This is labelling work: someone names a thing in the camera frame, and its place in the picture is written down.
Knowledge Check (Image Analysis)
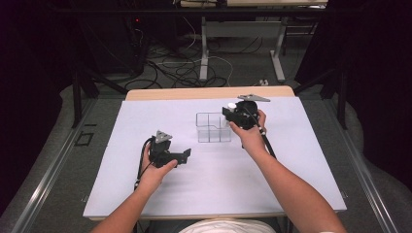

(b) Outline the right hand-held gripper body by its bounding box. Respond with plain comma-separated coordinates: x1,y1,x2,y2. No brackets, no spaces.
227,93,272,131

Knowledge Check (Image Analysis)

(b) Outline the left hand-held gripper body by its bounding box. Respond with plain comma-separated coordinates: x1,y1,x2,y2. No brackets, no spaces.
148,129,180,169

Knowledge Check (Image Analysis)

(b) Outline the clear plastic organizer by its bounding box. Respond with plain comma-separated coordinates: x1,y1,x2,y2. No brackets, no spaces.
194,111,233,144

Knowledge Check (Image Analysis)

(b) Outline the person's left hand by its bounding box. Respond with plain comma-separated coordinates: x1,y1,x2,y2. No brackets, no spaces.
136,143,179,196

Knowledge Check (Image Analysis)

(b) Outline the person's right hand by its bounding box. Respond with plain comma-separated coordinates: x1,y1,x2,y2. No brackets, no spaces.
228,109,268,157

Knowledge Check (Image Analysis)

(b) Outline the wooden table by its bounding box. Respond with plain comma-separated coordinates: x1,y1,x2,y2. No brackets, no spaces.
82,84,348,221

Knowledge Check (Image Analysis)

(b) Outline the white table sheet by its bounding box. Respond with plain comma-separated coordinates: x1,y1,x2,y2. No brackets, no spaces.
82,95,348,218

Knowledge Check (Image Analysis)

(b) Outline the person's white shirt torso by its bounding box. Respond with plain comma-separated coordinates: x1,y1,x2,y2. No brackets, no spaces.
177,217,277,233

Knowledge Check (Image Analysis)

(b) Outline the white-legged desk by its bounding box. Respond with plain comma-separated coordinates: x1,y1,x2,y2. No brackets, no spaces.
173,0,328,83

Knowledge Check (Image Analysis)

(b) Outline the black metal stand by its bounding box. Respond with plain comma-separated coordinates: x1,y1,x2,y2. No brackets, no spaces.
71,69,129,129
292,66,350,131

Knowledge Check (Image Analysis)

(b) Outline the dark computer tower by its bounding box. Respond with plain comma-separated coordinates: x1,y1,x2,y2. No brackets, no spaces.
82,14,150,77

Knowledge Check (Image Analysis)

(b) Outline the black crossbar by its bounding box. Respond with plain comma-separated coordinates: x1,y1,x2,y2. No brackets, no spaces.
52,7,361,17

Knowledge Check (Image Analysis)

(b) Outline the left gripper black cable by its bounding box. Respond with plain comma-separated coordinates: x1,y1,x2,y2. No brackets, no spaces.
133,136,155,192

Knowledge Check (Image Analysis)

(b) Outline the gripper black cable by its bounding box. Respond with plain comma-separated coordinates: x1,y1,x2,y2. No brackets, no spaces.
133,136,155,192
241,105,278,160

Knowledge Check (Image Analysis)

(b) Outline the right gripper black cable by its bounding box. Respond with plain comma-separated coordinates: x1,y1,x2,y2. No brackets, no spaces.
241,105,278,160

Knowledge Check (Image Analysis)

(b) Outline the white floor cable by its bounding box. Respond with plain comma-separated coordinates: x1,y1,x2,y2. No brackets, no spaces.
156,16,235,87

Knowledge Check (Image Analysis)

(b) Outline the black floor cable tangle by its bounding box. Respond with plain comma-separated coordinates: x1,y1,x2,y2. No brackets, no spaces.
124,35,264,91

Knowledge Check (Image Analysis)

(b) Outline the aluminium floor rail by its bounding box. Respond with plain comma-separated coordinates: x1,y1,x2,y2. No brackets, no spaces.
9,97,99,233
324,96,392,233

